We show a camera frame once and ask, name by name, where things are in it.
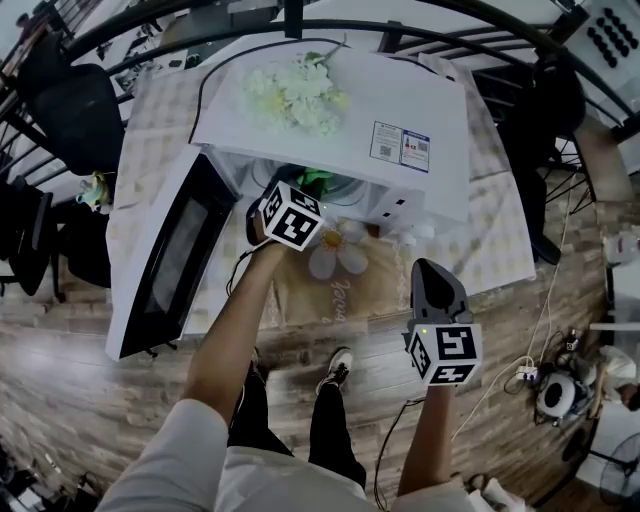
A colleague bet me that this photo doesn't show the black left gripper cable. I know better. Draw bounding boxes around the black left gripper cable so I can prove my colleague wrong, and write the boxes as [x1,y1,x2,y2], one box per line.
[224,246,262,302]

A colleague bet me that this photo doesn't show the black standing fan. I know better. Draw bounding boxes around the black standing fan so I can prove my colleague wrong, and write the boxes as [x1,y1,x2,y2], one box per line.
[561,431,640,507]

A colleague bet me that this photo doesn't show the person's right forearm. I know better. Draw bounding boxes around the person's right forearm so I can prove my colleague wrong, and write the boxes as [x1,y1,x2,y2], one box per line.
[396,383,460,497]

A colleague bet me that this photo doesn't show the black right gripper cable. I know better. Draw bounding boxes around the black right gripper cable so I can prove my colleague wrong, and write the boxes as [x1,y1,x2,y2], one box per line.
[372,396,427,512]

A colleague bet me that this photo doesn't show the white floor cable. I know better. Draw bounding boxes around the white floor cable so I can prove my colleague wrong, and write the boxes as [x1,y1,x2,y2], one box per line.
[448,174,577,444]

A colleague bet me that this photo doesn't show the board with black round pieces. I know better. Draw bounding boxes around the board with black round pieces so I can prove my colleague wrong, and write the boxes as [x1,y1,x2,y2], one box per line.
[580,3,640,72]

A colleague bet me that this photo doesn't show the black mesh office chair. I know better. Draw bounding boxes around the black mesh office chair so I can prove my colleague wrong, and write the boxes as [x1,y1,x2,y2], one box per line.
[498,58,597,267]
[0,174,114,304]
[16,30,127,177]

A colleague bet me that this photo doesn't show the white microwave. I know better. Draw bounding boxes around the white microwave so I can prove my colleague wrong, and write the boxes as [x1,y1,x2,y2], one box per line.
[103,48,472,362]

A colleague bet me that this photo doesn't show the black curved metal railing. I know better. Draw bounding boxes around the black curved metal railing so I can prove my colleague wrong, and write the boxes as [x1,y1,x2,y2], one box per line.
[0,0,640,144]

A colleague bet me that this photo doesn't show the small colourful toy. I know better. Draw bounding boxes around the small colourful toy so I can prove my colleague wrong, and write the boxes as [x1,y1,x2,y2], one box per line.
[74,169,115,215]

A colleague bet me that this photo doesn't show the person's left forearm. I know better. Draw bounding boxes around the person's left forearm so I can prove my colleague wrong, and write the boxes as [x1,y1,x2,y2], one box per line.
[180,214,292,427]

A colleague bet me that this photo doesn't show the person's black trousers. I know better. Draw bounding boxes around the person's black trousers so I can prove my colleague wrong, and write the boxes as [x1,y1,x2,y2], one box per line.
[226,349,370,492]

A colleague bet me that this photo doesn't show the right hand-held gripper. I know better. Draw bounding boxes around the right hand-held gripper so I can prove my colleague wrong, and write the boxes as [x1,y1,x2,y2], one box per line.
[402,256,485,389]

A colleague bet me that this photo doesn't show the burlap mat with white flower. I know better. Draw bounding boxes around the burlap mat with white flower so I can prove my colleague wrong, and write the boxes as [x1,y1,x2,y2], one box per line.
[268,213,417,329]

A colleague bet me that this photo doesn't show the white table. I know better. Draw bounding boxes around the white table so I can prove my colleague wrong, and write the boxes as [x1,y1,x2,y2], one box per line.
[588,234,640,334]

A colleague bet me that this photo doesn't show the person's white right shoe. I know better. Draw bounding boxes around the person's white right shoe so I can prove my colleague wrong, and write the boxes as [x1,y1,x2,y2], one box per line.
[315,346,355,397]

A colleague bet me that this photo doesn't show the white flower bouquet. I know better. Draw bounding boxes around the white flower bouquet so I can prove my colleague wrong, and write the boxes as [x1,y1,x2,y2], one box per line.
[241,33,352,139]

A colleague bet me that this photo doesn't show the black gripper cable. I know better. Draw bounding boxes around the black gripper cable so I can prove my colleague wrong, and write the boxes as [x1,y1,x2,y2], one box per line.
[224,246,262,302]
[372,396,427,512]

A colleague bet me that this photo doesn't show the white round device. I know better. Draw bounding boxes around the white round device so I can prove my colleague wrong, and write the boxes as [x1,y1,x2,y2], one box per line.
[536,371,582,417]

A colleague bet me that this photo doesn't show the beige checked tablecloth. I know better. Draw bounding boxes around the beige checked tablecloth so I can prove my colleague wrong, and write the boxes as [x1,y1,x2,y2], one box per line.
[105,53,537,342]

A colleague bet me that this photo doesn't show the person's white shirt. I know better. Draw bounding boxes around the person's white shirt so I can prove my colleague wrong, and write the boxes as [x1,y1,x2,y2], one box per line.
[97,398,531,512]

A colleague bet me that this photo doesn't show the green cloth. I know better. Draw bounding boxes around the green cloth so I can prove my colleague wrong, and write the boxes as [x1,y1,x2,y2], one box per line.
[294,168,335,189]

